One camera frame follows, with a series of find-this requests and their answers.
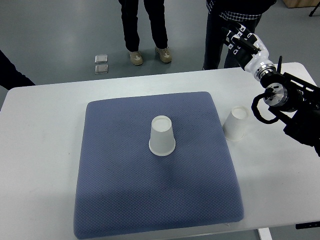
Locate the white table leg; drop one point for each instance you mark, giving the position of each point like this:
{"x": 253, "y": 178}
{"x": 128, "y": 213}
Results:
{"x": 264, "y": 234}

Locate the lower silver floor plate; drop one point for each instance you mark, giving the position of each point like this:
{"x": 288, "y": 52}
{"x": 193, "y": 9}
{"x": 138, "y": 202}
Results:
{"x": 101, "y": 69}

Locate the blue quilted cushion mat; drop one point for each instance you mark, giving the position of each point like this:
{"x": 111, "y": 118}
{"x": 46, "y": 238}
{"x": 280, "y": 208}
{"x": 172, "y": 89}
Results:
{"x": 123, "y": 188}

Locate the black tripod leg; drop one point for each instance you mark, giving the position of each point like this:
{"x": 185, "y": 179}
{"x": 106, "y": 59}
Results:
{"x": 313, "y": 11}

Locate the black table control panel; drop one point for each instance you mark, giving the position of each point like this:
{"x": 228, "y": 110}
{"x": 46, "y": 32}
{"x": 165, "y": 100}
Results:
{"x": 307, "y": 225}

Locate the upper silver floor plate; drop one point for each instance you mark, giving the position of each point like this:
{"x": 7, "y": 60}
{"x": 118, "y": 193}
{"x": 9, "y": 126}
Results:
{"x": 101, "y": 58}

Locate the white paper cup on mat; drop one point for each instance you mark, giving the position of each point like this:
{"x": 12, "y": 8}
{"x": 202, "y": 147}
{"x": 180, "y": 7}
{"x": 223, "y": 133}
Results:
{"x": 162, "y": 142}

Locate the silver floor plate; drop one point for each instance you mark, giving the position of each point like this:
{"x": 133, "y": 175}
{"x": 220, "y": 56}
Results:
{"x": 101, "y": 58}
{"x": 101, "y": 69}

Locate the dark-clothed person at left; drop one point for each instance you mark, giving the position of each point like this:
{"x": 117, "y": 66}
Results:
{"x": 10, "y": 77}

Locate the brown cardboard box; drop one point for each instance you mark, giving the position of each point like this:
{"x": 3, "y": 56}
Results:
{"x": 300, "y": 3}

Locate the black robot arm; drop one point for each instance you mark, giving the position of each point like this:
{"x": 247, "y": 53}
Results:
{"x": 296, "y": 103}

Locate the white paper cup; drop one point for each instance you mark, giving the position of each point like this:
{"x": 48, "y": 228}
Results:
{"x": 162, "y": 142}
{"x": 234, "y": 127}

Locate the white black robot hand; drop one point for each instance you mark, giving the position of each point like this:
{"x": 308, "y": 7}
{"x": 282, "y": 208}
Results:
{"x": 248, "y": 49}

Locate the person in checked shirt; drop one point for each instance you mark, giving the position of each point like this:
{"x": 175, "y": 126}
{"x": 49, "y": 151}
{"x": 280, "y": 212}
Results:
{"x": 220, "y": 14}

